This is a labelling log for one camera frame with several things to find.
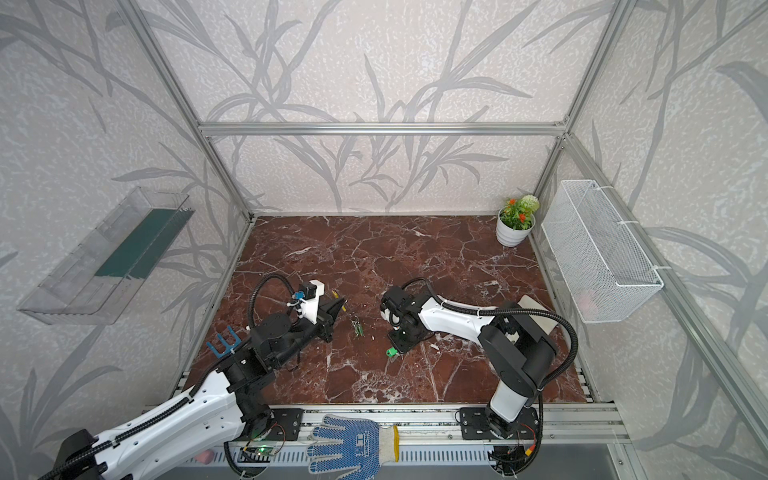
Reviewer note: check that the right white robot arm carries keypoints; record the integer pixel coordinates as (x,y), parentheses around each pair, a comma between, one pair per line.
(520,351)

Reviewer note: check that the potted plant white pot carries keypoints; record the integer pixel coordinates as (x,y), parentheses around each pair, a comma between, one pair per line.
(516,220)

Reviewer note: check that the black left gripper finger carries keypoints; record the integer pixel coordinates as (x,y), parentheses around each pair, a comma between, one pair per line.
(325,331)
(333,308)

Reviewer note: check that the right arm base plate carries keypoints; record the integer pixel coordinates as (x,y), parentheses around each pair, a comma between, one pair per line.
(479,423)

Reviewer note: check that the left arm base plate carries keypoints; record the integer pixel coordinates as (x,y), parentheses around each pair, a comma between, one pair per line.
(283,425)

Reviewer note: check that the clear plastic wall shelf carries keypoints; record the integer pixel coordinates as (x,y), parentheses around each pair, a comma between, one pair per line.
(94,284)

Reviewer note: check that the metal keyring with green tags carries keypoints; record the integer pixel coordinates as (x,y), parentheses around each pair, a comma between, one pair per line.
(358,328)

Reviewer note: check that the white wire mesh basket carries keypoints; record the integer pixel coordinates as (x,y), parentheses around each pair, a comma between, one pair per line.
(607,272)

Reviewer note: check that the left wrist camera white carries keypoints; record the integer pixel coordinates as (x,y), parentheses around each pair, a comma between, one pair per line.
(306,300)

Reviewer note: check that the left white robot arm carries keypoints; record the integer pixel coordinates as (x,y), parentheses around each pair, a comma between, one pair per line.
(225,404)

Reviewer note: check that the blue plastic fork tool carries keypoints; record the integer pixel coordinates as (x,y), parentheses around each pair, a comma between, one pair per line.
(224,343)

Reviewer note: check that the beige sponge pad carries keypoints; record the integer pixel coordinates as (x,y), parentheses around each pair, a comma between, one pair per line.
(545,323)

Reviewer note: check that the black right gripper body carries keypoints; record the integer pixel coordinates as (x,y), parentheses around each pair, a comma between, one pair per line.
(396,335)

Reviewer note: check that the green circuit board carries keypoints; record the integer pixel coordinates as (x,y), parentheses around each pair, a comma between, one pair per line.
(260,453)

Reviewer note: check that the blue white work glove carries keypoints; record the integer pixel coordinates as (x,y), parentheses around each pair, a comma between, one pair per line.
(355,448)

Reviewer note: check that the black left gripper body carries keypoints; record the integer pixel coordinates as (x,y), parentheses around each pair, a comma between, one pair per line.
(327,314)

